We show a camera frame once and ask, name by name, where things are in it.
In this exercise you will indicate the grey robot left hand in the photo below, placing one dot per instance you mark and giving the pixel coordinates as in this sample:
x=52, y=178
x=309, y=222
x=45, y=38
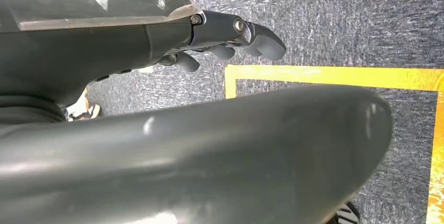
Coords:
x=86, y=49

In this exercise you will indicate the white and orange object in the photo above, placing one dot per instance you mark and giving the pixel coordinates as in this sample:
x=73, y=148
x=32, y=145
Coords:
x=81, y=108

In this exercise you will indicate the robot left arm ribbed sleeve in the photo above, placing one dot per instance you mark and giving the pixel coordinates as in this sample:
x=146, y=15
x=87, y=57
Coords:
x=24, y=109

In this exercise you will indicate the yellow floor tape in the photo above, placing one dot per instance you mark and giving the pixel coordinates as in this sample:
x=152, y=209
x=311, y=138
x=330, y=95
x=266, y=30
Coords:
x=312, y=75

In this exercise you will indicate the black ribbed wheel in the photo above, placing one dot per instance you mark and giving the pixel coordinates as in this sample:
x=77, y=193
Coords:
x=345, y=214

